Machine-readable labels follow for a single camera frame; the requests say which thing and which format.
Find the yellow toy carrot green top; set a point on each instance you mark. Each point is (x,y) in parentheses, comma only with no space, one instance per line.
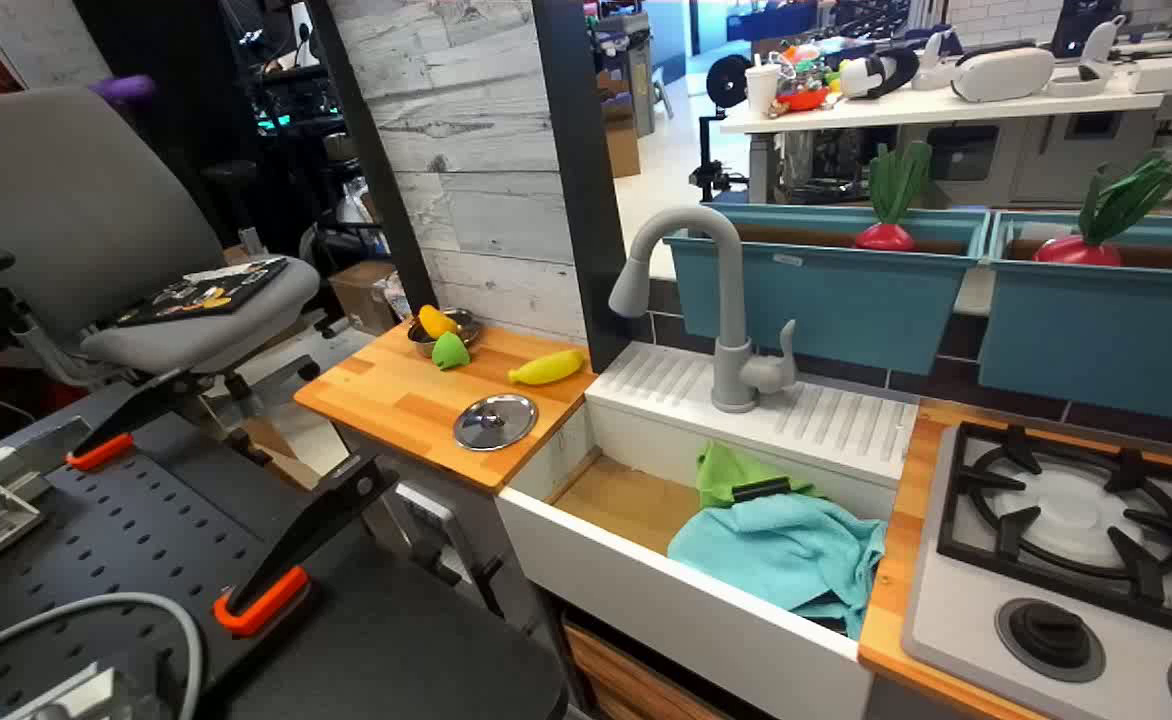
(441,335)

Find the small metal bowl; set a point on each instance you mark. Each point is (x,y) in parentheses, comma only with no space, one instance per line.
(467,324)

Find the yellow toy banana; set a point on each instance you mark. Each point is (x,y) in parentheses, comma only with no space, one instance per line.
(546,368)

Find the round metal plate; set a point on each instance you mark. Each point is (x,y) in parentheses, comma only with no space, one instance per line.
(498,420)

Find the grey toy faucet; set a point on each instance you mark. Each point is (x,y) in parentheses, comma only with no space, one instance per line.
(731,306)

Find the green cloth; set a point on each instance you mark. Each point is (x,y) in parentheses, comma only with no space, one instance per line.
(731,472)

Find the wooden counter block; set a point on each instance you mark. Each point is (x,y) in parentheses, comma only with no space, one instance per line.
(399,392)

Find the black vertical pillar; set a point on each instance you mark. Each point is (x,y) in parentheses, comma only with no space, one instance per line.
(583,160)

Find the white toy sink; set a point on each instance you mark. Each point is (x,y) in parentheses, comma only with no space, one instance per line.
(638,587)

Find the brown cardboard box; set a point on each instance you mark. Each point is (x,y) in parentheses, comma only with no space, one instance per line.
(366,293)

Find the teal planter box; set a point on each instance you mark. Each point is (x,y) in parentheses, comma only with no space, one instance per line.
(1106,342)
(827,301)

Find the teal towel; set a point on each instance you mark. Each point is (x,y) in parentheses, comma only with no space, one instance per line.
(784,553)

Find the black slanted beam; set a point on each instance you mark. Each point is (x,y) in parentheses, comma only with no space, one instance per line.
(369,160)

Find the wooden drawer front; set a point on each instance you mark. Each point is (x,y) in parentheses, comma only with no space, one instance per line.
(626,674)

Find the white cup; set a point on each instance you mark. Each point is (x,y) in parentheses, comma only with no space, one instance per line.
(763,90)

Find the red toy radish green leaves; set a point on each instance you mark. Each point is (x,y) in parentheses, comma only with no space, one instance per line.
(1117,205)
(897,187)

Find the wooden stove counter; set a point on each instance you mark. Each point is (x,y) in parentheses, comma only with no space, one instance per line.
(895,587)

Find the black tablet board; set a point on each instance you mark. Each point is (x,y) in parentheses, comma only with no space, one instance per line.
(206,288)

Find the white background table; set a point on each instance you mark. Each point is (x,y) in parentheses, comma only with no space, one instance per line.
(931,107)

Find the black stove grate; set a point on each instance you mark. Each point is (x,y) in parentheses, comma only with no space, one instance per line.
(1009,527)

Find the grey toy stove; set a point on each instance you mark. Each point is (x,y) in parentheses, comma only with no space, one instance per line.
(968,642)

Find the black perforated board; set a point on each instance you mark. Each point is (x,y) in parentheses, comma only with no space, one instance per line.
(116,534)

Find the white oval headset device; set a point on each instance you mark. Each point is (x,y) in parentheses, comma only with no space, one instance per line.
(1003,74)

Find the purple knob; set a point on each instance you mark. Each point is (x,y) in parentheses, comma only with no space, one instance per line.
(127,90)

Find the grey office chair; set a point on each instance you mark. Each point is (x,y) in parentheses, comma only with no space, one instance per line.
(64,203)

